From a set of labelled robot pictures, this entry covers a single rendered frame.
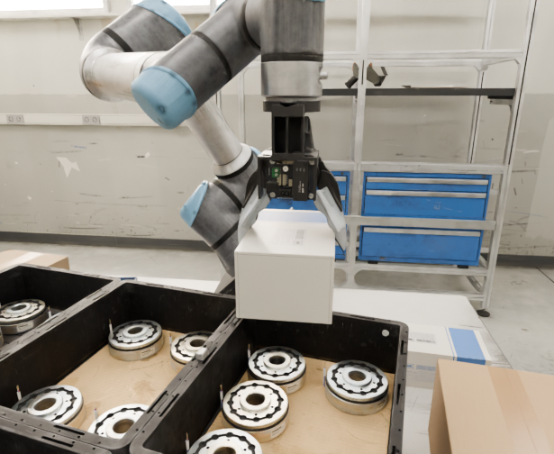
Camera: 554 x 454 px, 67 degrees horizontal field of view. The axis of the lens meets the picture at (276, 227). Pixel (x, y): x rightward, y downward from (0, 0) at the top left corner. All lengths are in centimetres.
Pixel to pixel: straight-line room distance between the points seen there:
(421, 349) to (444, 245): 180
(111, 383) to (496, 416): 63
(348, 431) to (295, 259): 31
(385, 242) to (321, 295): 218
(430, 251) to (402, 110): 118
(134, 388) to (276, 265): 41
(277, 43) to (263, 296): 30
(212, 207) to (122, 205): 290
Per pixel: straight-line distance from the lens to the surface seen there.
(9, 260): 144
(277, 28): 52
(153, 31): 93
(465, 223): 269
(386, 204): 262
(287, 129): 50
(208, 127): 102
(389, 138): 341
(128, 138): 379
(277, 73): 51
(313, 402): 76
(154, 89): 54
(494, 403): 78
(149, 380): 83
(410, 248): 272
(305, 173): 50
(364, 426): 73
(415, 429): 94
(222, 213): 108
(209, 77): 56
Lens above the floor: 131
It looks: 17 degrees down
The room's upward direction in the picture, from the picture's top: straight up
